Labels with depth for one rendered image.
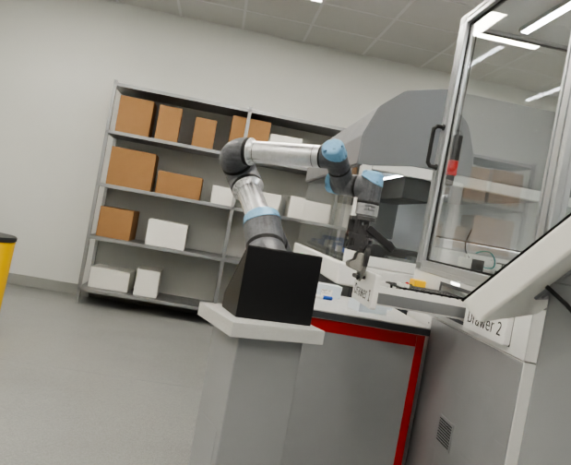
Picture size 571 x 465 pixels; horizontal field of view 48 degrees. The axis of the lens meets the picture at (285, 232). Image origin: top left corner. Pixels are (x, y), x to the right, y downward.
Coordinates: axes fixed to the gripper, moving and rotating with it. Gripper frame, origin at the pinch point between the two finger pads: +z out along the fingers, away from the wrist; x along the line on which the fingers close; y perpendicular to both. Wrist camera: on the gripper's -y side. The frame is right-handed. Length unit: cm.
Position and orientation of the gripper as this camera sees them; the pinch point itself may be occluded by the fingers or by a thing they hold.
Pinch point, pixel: (361, 277)
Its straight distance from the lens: 216.6
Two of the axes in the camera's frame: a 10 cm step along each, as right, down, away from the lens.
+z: -1.8, 9.8, 0.2
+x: 1.0, 0.3, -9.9
